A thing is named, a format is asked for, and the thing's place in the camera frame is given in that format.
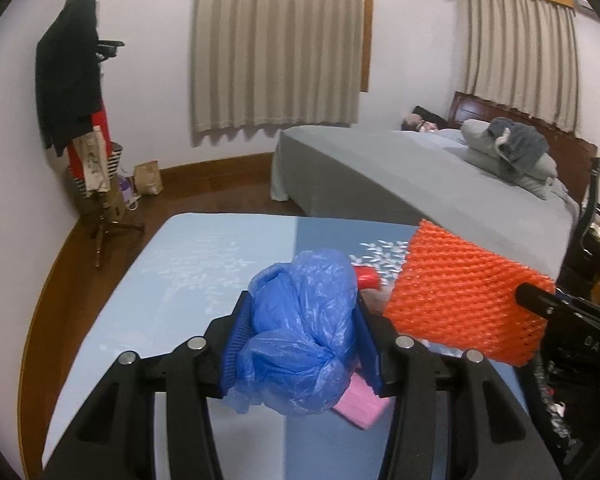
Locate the blue plastic bag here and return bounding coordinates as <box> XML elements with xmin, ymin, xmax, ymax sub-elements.
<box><xmin>227</xmin><ymin>249</ymin><xmax>360</xmax><ymax>417</ymax></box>

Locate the wide beige curtain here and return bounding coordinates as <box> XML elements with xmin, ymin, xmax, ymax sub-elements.
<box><xmin>190</xmin><ymin>0</ymin><xmax>363</xmax><ymax>135</ymax></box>

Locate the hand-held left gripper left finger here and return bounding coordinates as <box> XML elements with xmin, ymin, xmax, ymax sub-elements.
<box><xmin>40</xmin><ymin>290</ymin><xmax>253</xmax><ymax>480</ymax></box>

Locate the orange foam net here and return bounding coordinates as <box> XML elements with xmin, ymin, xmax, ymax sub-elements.
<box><xmin>382</xmin><ymin>218</ymin><xmax>557</xmax><ymax>367</ymax></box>

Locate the narrow beige curtain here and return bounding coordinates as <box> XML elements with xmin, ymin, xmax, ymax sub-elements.
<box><xmin>462</xmin><ymin>0</ymin><xmax>580</xmax><ymax>133</ymax></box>

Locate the plush toy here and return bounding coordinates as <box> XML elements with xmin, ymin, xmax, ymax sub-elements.
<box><xmin>401</xmin><ymin>114</ymin><xmax>441</xmax><ymax>133</ymax></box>

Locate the striped bag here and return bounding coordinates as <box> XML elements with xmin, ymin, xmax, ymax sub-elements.
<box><xmin>67</xmin><ymin>142</ymin><xmax>124</xmax><ymax>201</ymax></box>

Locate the pink packet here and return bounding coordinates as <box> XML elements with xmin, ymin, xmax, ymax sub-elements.
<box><xmin>330</xmin><ymin>375</ymin><xmax>393</xmax><ymax>430</ymax></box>

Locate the black pillow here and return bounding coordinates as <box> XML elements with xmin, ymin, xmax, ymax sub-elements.
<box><xmin>412</xmin><ymin>105</ymin><xmax>451</xmax><ymax>128</ymax></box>

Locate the wooden headboard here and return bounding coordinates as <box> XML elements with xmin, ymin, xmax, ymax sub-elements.
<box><xmin>450</xmin><ymin>91</ymin><xmax>598</xmax><ymax>196</ymax></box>

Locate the folded light grey quilt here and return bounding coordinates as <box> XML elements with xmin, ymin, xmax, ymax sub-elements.
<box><xmin>461</xmin><ymin>119</ymin><xmax>558</xmax><ymax>201</ymax></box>

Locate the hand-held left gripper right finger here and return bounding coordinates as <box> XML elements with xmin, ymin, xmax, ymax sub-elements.
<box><xmin>355</xmin><ymin>290</ymin><xmax>563</xmax><ymax>480</ymax></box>

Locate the brown paper bag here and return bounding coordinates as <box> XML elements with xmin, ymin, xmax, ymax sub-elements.
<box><xmin>132</xmin><ymin>160</ymin><xmax>164</xmax><ymax>196</ymax></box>

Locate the bin with black liner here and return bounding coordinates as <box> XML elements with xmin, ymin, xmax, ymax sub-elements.
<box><xmin>525</xmin><ymin>355</ymin><xmax>593</xmax><ymax>480</ymax></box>

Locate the wooden window frame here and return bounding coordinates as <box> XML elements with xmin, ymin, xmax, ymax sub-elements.
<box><xmin>360</xmin><ymin>0</ymin><xmax>374</xmax><ymax>93</ymax></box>

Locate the wooden coat rack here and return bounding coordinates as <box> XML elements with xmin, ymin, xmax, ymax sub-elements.
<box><xmin>62</xmin><ymin>0</ymin><xmax>146</xmax><ymax>268</ymax></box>

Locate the red garment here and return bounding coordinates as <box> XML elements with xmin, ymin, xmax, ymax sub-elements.
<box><xmin>67</xmin><ymin>105</ymin><xmax>113</xmax><ymax>181</ymax></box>

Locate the red plastic bag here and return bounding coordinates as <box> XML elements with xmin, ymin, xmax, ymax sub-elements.
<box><xmin>352</xmin><ymin>266</ymin><xmax>381</xmax><ymax>291</ymax></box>

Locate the beige printed tote bag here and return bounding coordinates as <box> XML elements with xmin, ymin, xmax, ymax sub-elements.
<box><xmin>75</xmin><ymin>127</ymin><xmax>112</xmax><ymax>193</ymax></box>

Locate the bed with grey sheet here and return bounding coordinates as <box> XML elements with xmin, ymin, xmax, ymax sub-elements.
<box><xmin>270</xmin><ymin>125</ymin><xmax>581</xmax><ymax>281</ymax></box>

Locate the black office chair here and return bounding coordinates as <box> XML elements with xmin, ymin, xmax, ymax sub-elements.
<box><xmin>555</xmin><ymin>157</ymin><xmax>600</xmax><ymax>311</ymax></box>

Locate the dark grey garment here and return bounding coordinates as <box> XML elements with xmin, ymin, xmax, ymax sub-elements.
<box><xmin>487</xmin><ymin>117</ymin><xmax>551</xmax><ymax>168</ymax></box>

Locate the purple bag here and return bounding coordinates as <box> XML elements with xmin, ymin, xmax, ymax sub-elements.
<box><xmin>119</xmin><ymin>175</ymin><xmax>142</xmax><ymax>209</ymax></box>

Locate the blue tree print table cloth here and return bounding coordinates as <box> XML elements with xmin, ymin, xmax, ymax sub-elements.
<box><xmin>40</xmin><ymin>212</ymin><xmax>536</xmax><ymax>480</ymax></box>

